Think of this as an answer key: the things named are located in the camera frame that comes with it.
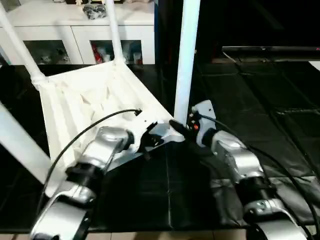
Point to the white plastic table top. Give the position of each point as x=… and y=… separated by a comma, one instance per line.
x=75, y=100

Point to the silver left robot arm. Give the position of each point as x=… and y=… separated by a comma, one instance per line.
x=110, y=137

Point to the black mat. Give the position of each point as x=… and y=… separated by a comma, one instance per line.
x=250, y=100

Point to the red and white bottle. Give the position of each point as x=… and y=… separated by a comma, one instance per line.
x=96, y=53

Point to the long black bar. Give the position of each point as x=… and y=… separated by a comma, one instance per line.
x=262, y=49

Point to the white toy figurine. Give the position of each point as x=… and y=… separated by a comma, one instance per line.
x=46, y=58

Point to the white cabinet with glass doors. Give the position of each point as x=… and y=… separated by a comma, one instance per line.
x=75, y=30

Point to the white flat board strip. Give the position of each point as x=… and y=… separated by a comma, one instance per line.
x=315, y=64

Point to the dark crumpled plastic bag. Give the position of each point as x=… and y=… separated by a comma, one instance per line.
x=94, y=11

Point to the small cream doll figure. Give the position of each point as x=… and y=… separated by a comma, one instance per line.
x=78, y=2

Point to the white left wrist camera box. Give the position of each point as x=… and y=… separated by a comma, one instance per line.
x=135, y=147

